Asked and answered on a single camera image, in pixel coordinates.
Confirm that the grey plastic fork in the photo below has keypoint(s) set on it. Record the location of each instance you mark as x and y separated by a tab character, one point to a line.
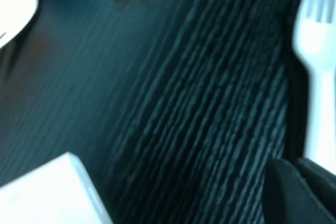
317	51

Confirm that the pink plastic fork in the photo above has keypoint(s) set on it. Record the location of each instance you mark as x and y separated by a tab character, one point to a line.
15	3

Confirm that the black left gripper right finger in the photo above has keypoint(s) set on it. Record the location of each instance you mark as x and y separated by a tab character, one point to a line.
321	184

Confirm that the white charger block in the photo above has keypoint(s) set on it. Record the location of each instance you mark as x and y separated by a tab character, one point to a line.
47	195

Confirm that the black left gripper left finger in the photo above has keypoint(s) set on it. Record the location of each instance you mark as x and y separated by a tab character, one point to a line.
286	200

